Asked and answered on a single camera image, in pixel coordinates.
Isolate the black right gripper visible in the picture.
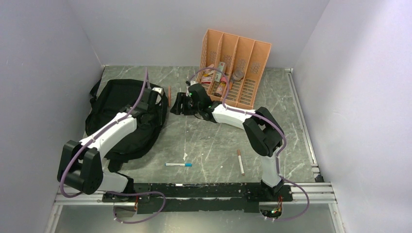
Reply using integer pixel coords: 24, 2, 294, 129
170, 92, 202, 116

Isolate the black student backpack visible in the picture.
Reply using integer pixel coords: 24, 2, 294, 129
85, 78, 169, 174

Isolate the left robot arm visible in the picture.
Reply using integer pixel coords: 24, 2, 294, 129
57, 86, 168, 202

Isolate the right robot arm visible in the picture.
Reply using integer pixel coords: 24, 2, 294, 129
171, 83, 286, 201

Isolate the orange marker pen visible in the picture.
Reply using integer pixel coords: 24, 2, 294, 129
168, 85, 172, 107

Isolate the pink white small box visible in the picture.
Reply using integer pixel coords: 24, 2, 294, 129
201, 76, 214, 84

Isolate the brown bottle pink cap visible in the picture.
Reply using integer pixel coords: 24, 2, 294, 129
213, 81, 226, 97

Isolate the green white box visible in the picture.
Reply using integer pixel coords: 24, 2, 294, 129
214, 62, 226, 83

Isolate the pink eraser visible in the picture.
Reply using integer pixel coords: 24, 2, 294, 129
205, 64, 214, 72

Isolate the blue white pen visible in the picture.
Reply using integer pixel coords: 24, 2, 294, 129
165, 163, 192, 167

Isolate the orange plastic desk organizer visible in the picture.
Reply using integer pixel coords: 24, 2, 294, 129
190, 29, 272, 109

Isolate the grey round jar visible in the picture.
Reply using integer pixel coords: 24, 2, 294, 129
231, 69, 245, 82

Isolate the brown white marker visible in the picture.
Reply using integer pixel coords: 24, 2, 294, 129
237, 150, 245, 176

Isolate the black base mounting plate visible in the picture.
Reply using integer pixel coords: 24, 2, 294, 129
102, 183, 293, 214

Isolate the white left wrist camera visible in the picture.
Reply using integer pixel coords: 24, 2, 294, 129
152, 87, 164, 96

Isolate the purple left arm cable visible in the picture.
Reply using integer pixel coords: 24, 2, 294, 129
60, 67, 166, 225

